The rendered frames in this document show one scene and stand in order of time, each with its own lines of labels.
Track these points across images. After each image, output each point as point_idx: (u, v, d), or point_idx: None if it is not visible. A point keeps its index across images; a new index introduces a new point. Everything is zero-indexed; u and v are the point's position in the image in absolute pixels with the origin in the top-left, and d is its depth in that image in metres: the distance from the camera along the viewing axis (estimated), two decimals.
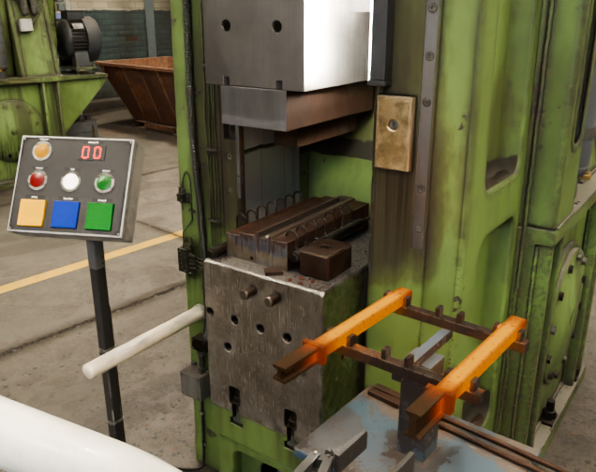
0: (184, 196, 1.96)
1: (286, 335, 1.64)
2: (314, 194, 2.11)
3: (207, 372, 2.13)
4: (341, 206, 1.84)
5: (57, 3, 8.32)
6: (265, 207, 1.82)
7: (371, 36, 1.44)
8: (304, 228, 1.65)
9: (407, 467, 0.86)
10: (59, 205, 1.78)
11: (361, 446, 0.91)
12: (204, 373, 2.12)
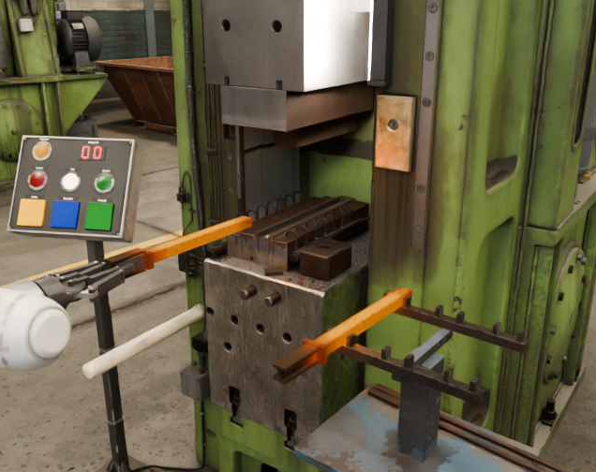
0: (184, 196, 1.96)
1: (286, 335, 1.64)
2: (314, 194, 2.11)
3: (207, 372, 2.13)
4: (341, 206, 1.84)
5: (57, 3, 8.32)
6: (265, 207, 1.82)
7: (371, 36, 1.44)
8: (304, 228, 1.65)
9: (137, 262, 1.29)
10: (59, 205, 1.78)
11: None
12: (204, 373, 2.12)
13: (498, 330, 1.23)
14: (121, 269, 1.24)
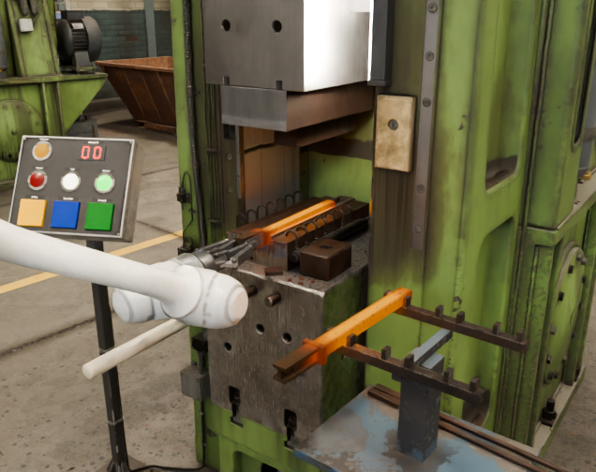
0: (184, 196, 1.96)
1: (286, 335, 1.64)
2: (314, 194, 2.11)
3: (207, 372, 2.13)
4: (341, 206, 1.84)
5: (57, 3, 8.32)
6: (265, 207, 1.82)
7: (371, 36, 1.44)
8: (304, 228, 1.65)
9: (258, 239, 1.61)
10: (59, 205, 1.78)
11: None
12: (204, 373, 2.12)
13: (498, 330, 1.23)
14: (248, 244, 1.57)
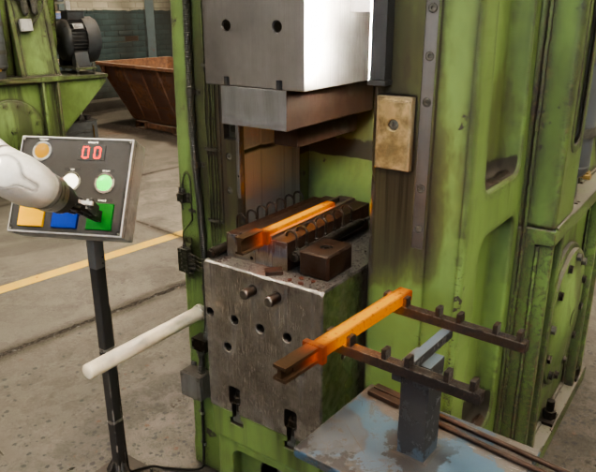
0: (184, 196, 1.96)
1: (286, 335, 1.64)
2: (314, 194, 2.11)
3: (207, 372, 2.13)
4: (341, 206, 1.84)
5: (57, 3, 8.32)
6: (265, 207, 1.82)
7: (371, 36, 1.44)
8: (304, 228, 1.65)
9: (97, 213, 1.74)
10: None
11: (96, 215, 1.74)
12: (204, 373, 2.12)
13: (498, 330, 1.23)
14: None
